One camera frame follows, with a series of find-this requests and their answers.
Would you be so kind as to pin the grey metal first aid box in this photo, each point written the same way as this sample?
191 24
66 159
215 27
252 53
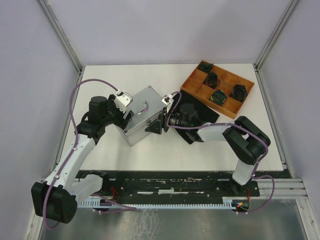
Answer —
146 106

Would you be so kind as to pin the green dark rolled item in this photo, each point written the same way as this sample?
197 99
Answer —
218 97

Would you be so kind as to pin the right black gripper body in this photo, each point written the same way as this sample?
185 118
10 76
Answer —
174 120

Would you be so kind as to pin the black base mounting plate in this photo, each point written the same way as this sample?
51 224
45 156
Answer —
170 187

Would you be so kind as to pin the light blue cable duct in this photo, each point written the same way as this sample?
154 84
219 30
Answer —
95 202

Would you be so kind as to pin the black folded cloth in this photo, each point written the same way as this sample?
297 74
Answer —
205 113

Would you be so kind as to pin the dark rolled item compartment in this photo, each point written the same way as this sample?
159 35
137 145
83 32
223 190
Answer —
211 80
205 67

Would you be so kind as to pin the brown wooden compartment tray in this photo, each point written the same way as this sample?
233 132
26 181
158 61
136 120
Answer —
194 85

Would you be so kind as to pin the black rolled item right compartment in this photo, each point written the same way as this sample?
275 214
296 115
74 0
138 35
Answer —
239 92

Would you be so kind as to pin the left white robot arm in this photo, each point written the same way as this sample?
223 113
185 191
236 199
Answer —
58 197

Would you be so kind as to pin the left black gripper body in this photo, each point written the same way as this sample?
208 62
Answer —
114 115

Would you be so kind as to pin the dark rolled item top compartment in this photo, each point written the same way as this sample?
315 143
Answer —
205 67

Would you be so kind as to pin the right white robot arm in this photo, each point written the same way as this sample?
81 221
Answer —
248 142

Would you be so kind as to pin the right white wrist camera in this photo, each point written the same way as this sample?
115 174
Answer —
168 101

